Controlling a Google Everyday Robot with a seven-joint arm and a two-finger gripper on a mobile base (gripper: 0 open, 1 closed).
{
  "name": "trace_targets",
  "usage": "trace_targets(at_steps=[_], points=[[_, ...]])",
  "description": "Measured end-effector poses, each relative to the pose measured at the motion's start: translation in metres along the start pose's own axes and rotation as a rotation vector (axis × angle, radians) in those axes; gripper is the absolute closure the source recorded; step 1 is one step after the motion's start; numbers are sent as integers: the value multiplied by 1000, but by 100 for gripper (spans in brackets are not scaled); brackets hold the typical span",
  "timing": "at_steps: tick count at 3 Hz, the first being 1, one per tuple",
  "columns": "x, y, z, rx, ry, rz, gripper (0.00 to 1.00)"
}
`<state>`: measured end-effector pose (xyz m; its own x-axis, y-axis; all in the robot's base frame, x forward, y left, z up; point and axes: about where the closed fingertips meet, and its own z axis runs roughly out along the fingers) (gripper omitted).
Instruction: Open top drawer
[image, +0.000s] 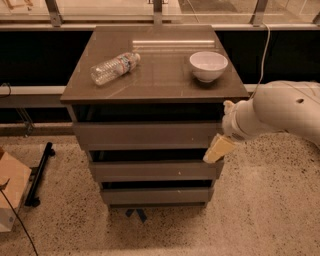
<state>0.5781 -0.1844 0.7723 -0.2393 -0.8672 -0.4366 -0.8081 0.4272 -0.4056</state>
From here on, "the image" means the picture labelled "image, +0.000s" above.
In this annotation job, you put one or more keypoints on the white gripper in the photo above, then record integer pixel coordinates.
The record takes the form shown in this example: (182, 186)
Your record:
(229, 122)

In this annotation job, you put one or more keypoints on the grey top drawer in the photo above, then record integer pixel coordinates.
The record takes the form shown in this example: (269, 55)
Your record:
(147, 135)

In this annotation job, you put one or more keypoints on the grey drawer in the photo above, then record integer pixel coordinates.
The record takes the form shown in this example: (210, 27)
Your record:
(157, 196)
(147, 135)
(154, 171)

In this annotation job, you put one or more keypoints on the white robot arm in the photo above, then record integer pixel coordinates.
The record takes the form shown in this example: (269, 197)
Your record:
(279, 106)

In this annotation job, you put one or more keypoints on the grey drawer cabinet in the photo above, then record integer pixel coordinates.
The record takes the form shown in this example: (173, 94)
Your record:
(165, 54)

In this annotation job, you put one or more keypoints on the grey middle drawer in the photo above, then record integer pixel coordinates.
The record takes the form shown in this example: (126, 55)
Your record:
(154, 171)

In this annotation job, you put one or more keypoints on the grey bottom drawer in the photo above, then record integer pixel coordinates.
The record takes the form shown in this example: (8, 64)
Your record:
(157, 196)

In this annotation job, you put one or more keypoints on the white ceramic bowl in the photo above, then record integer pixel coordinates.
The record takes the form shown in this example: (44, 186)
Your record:
(207, 66)

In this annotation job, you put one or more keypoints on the clear plastic water bottle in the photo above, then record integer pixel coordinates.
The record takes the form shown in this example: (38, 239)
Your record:
(109, 70)

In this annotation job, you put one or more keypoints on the cardboard box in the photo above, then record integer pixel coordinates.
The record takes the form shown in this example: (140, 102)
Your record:
(14, 175)

